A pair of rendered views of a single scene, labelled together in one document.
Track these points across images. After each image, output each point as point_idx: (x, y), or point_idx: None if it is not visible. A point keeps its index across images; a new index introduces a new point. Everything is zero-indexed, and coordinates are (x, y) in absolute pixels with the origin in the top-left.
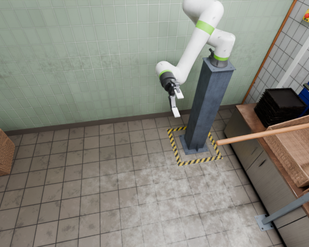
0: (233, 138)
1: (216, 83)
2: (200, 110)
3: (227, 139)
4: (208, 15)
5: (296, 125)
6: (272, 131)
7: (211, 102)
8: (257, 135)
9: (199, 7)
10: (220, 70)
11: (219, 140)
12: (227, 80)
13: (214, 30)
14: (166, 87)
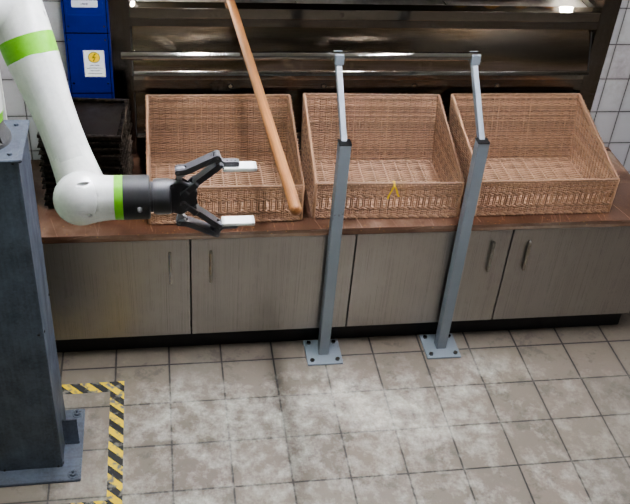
0: (290, 183)
1: (27, 188)
2: (38, 298)
3: (292, 191)
4: (35, 13)
5: (261, 102)
6: (273, 132)
7: (37, 252)
8: (281, 152)
9: None
10: (22, 144)
11: (294, 202)
12: (29, 161)
13: None
14: (171, 202)
